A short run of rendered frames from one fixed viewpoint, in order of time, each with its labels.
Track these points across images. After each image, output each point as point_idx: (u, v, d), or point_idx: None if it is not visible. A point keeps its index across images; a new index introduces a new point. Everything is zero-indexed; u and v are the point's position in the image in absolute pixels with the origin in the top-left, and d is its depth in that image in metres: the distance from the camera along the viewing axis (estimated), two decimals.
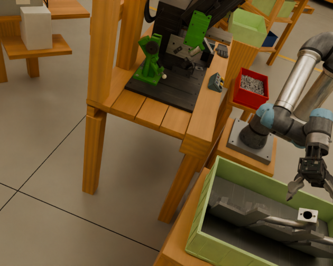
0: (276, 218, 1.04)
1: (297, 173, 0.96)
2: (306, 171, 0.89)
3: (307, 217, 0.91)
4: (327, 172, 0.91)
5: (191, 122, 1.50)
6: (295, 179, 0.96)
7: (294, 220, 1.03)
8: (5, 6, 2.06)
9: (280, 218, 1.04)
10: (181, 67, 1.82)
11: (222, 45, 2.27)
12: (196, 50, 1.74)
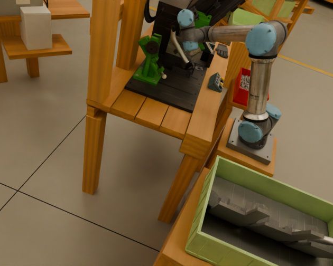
0: (181, 48, 1.71)
1: None
2: (197, 14, 1.53)
3: None
4: None
5: (191, 122, 1.50)
6: None
7: (174, 41, 1.69)
8: (5, 6, 2.06)
9: (179, 47, 1.70)
10: (181, 67, 1.82)
11: (222, 45, 2.27)
12: (196, 50, 1.74)
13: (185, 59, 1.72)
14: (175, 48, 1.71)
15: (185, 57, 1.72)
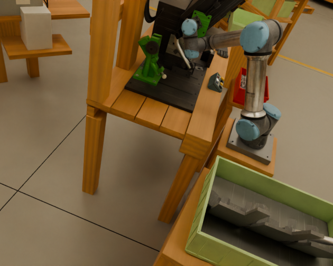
0: (184, 54, 1.78)
1: None
2: (200, 22, 1.59)
3: None
4: (186, 19, 1.58)
5: (191, 122, 1.50)
6: None
7: (177, 48, 1.76)
8: (5, 6, 2.06)
9: (183, 53, 1.77)
10: (181, 67, 1.82)
11: None
12: None
13: (188, 64, 1.79)
14: (179, 54, 1.78)
15: (188, 62, 1.79)
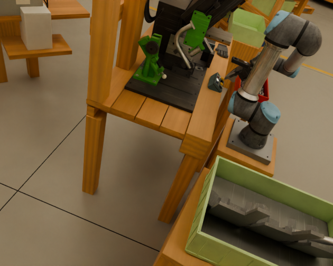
0: (184, 54, 1.78)
1: (236, 75, 1.77)
2: (242, 78, 1.81)
3: (186, 30, 1.71)
4: None
5: (191, 122, 1.50)
6: (233, 75, 1.78)
7: (177, 48, 1.76)
8: (5, 6, 2.06)
9: (183, 53, 1.77)
10: (181, 67, 1.82)
11: (222, 45, 2.27)
12: (196, 50, 1.74)
13: (188, 64, 1.79)
14: (179, 54, 1.78)
15: (188, 62, 1.79)
